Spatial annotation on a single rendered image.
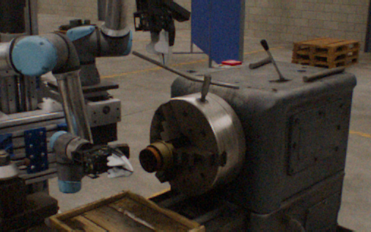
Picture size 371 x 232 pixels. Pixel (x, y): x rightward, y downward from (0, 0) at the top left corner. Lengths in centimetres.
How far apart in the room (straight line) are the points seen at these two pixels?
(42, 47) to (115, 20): 56
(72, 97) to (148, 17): 46
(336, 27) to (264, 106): 1085
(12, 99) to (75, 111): 45
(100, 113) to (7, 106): 37
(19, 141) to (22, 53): 55
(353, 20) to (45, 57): 1094
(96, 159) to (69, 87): 34
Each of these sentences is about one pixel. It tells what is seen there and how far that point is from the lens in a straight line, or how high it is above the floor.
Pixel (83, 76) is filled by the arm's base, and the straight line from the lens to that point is 206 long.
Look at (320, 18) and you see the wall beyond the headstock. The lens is 1254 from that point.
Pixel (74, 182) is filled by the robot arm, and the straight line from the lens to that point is 163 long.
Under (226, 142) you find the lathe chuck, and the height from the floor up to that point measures 113.
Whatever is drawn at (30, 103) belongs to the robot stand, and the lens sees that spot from 212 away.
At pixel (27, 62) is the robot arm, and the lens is 154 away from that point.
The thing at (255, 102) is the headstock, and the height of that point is 123.
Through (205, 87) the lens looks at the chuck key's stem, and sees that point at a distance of 150.
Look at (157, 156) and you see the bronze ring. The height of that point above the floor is 110.
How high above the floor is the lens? 161
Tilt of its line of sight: 16 degrees down
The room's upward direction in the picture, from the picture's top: 1 degrees clockwise
